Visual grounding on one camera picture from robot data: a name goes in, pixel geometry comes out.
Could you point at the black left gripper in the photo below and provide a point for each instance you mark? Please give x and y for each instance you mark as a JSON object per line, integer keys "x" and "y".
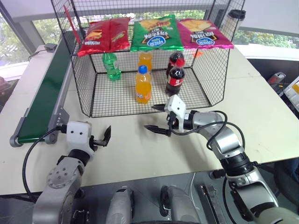
{"x": 96, "y": 142}

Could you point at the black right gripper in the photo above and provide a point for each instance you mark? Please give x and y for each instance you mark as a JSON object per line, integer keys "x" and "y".
{"x": 171, "y": 121}

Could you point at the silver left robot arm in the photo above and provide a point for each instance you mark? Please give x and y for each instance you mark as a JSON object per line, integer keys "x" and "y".
{"x": 58, "y": 179}

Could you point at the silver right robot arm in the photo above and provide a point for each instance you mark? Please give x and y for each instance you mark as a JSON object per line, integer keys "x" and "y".
{"x": 224, "y": 137}

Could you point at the green conveyor belt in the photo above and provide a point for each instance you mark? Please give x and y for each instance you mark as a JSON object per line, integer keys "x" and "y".
{"x": 43, "y": 93}

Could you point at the orange soda bottle blue cap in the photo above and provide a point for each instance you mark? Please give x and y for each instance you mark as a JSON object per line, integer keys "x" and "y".
{"x": 143, "y": 87}

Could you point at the cola bottle red cap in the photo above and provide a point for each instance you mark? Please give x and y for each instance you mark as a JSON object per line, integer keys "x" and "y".
{"x": 175, "y": 79}

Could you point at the green soda bottle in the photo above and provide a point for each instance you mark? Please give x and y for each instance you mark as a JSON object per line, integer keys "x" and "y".
{"x": 112, "y": 66}

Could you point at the grey robot left leg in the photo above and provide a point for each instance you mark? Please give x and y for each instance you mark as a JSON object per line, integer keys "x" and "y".
{"x": 120, "y": 206}

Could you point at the grey robot leg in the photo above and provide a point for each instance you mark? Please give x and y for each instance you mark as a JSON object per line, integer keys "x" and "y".
{"x": 178, "y": 204}
{"x": 120, "y": 206}

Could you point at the orange tag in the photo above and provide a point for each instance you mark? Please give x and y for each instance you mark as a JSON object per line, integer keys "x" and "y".
{"x": 198, "y": 54}

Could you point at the green chips bag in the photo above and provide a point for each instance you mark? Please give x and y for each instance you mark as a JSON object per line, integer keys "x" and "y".
{"x": 155, "y": 35}

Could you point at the grey robot right leg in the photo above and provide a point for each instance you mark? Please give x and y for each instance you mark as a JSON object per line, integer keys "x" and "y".
{"x": 178, "y": 204}

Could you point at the pink chips bag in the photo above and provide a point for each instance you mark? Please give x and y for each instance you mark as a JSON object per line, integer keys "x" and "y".
{"x": 203, "y": 35}

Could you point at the red chips bag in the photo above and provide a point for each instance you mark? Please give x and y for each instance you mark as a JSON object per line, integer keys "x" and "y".
{"x": 105, "y": 36}

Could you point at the grey power adapter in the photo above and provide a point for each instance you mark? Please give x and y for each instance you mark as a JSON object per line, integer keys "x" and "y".
{"x": 50, "y": 46}

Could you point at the red stick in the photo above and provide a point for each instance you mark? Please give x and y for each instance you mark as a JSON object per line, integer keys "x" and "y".
{"x": 71, "y": 23}

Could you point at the white cup with black lid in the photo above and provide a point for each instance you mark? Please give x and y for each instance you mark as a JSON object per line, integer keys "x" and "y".
{"x": 231, "y": 23}

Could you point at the grey red tool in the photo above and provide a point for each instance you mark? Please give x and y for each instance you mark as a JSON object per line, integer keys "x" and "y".
{"x": 277, "y": 79}

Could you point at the yellow white box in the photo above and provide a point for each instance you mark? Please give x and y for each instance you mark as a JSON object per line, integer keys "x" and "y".
{"x": 294, "y": 89}

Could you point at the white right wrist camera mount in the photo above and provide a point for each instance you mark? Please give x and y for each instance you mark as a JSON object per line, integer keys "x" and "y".
{"x": 176, "y": 107}

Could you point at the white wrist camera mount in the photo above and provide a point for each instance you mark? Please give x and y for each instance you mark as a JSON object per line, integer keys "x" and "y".
{"x": 176, "y": 107}
{"x": 78, "y": 134}

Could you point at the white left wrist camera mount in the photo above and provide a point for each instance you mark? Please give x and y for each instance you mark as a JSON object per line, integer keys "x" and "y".
{"x": 78, "y": 134}

